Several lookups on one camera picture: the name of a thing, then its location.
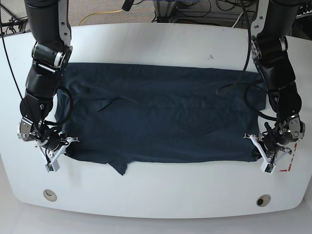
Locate dark navy T-shirt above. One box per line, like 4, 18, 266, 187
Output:
60, 63, 266, 175

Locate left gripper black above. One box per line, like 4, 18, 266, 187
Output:
262, 131, 292, 158

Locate red tape rectangle marking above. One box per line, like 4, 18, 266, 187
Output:
279, 143, 297, 172

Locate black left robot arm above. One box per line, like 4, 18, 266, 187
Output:
251, 0, 305, 158

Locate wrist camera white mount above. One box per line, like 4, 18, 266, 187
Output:
35, 137, 79, 172
243, 133, 292, 175

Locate right table cable grommet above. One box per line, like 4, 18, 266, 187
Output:
256, 195, 271, 207

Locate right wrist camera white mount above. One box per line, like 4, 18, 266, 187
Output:
35, 137, 79, 172

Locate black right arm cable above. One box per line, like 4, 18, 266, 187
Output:
0, 24, 74, 137

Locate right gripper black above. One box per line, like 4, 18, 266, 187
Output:
36, 133, 67, 156

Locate black tripod legs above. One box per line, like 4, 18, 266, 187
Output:
0, 3, 28, 37

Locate yellow cable on floor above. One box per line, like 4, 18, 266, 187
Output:
78, 8, 122, 26

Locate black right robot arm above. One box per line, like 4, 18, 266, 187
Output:
20, 0, 72, 151

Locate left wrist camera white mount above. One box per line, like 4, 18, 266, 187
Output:
243, 133, 292, 175

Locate left table cable grommet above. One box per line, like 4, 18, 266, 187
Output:
43, 189, 57, 202

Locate aluminium frame stand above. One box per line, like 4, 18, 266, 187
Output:
153, 0, 177, 23

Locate table cable grommet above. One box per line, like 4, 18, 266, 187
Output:
43, 189, 57, 202
256, 195, 271, 207

